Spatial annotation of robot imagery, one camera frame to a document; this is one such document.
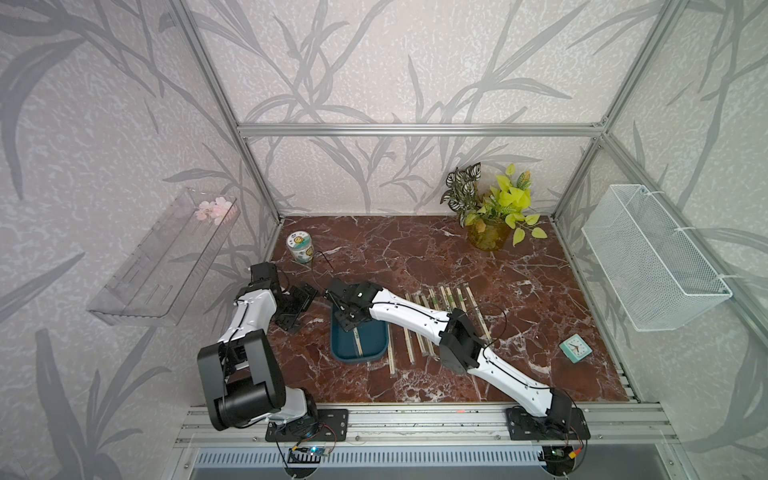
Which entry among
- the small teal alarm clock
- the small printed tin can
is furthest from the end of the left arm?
the small teal alarm clock

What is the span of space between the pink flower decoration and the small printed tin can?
0.93ft

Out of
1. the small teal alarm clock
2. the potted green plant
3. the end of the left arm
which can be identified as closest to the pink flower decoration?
the end of the left arm

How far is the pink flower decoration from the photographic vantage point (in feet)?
2.52

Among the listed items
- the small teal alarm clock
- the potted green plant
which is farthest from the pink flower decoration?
the small teal alarm clock

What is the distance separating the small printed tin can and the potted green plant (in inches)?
19.8

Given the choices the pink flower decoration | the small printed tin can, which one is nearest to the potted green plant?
the small printed tin can

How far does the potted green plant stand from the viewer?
929 millimetres

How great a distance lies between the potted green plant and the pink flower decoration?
0.66m

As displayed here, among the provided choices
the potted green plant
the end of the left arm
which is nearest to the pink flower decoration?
the end of the left arm
